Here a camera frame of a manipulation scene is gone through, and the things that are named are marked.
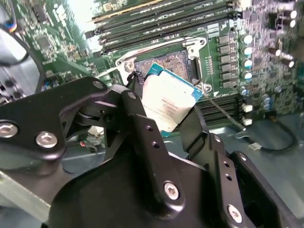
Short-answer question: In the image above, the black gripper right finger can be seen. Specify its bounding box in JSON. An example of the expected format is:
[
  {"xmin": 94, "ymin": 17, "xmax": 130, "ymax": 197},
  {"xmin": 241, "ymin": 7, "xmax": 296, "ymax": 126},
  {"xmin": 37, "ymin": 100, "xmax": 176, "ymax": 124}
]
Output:
[{"xmin": 178, "ymin": 104, "xmax": 295, "ymax": 228}]

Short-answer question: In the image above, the silver CPU chip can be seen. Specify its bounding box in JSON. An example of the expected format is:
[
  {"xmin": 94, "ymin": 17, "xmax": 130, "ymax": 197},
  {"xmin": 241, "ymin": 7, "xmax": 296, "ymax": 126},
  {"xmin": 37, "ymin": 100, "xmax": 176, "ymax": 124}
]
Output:
[{"xmin": 142, "ymin": 63, "xmax": 204, "ymax": 139}]

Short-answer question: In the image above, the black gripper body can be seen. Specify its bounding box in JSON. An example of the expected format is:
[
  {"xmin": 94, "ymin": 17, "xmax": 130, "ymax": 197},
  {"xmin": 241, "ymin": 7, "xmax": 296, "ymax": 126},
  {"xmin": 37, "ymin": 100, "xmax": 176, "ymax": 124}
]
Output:
[{"xmin": 41, "ymin": 152, "xmax": 228, "ymax": 228}]

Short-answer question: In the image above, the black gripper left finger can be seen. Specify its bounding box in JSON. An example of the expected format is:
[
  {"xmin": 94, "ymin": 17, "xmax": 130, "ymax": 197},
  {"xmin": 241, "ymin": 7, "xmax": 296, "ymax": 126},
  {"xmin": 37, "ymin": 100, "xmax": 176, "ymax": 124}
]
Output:
[{"xmin": 0, "ymin": 71, "xmax": 187, "ymax": 213}]

